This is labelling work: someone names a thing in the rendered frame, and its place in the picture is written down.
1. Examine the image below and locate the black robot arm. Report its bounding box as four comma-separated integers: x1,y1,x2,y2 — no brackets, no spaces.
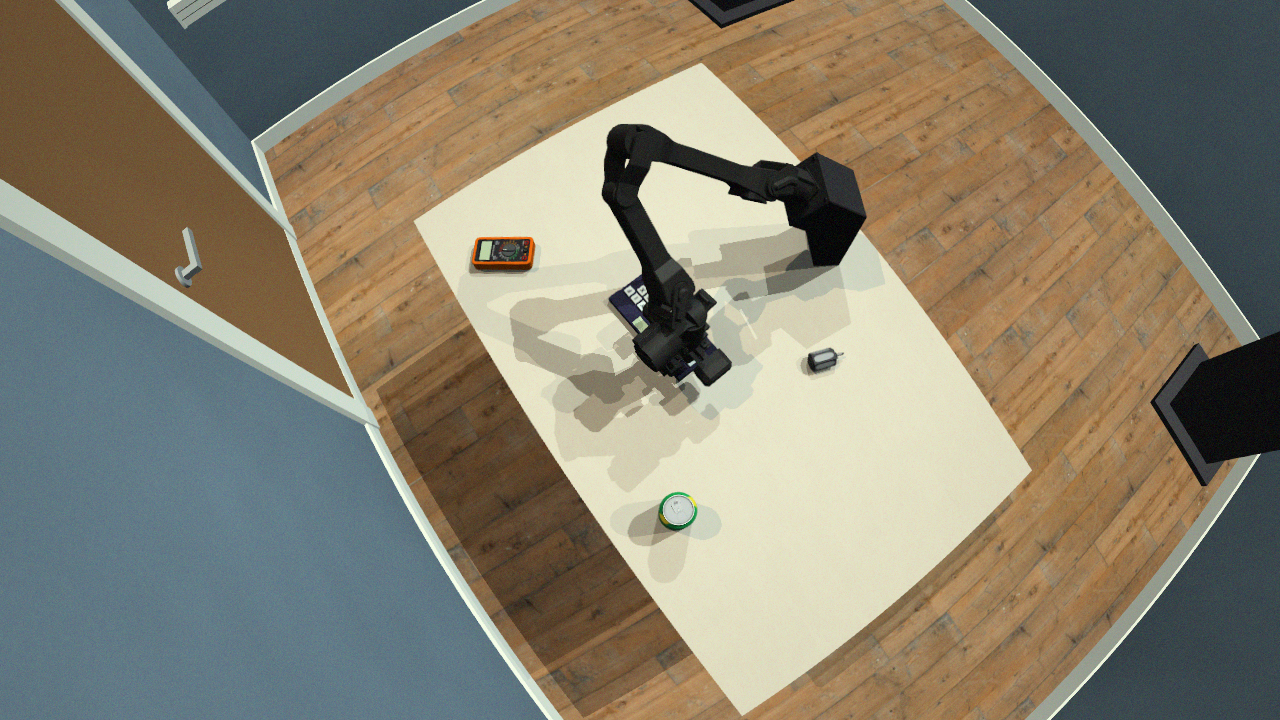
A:
602,124,820,377

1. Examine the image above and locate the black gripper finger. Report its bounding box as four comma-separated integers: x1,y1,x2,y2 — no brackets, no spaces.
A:
684,341,710,364

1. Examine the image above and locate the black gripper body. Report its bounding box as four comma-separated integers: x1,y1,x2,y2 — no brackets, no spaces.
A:
643,302,732,387

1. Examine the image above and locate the orange digital multimeter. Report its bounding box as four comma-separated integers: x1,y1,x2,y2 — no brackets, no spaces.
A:
472,237,535,270

